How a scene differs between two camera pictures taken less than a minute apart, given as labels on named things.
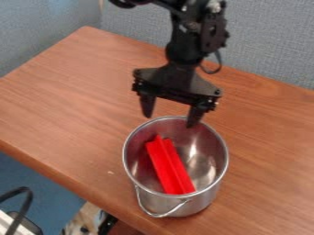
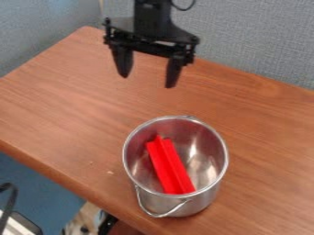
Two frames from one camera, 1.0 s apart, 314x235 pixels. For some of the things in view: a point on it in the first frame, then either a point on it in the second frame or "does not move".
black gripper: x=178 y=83 to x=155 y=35
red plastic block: x=168 y=165 does not move
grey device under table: x=24 y=227 does not move
